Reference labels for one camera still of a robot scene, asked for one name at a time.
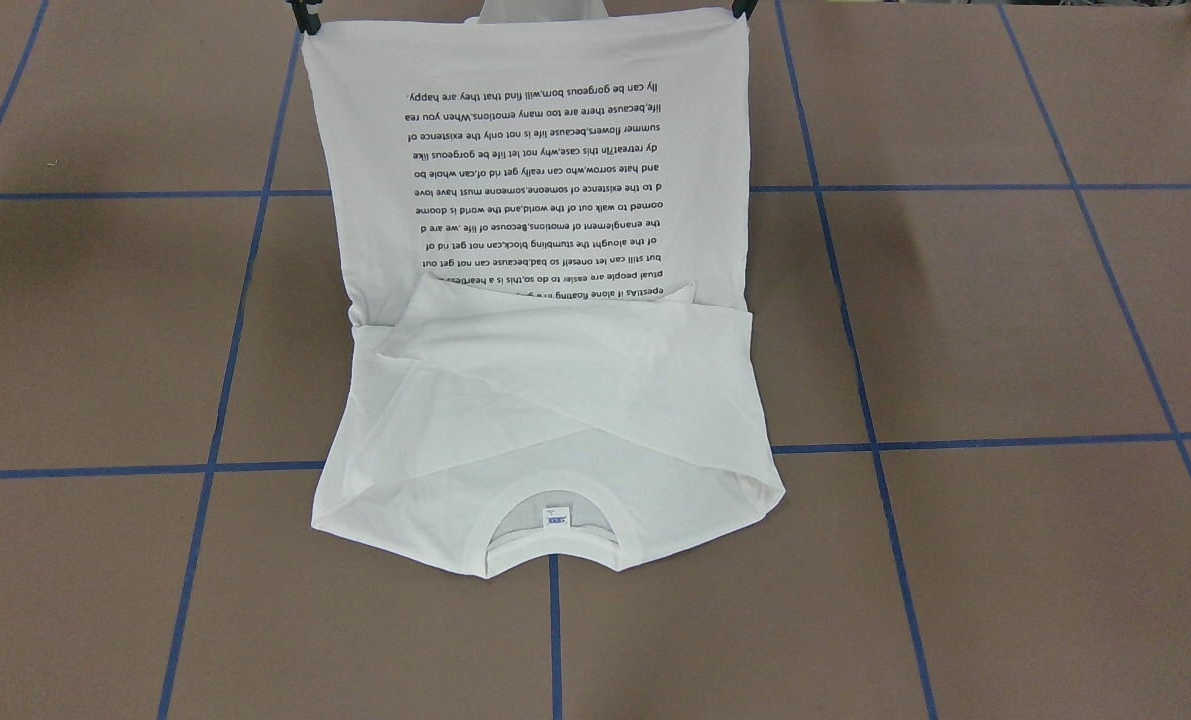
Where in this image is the white long-sleeve printed shirt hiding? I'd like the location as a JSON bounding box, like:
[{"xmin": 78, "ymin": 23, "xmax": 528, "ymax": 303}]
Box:
[{"xmin": 303, "ymin": 6, "xmax": 784, "ymax": 578}]

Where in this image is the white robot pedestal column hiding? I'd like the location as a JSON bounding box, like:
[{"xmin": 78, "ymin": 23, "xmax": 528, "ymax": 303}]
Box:
[{"xmin": 466, "ymin": 0, "xmax": 610, "ymax": 24}]

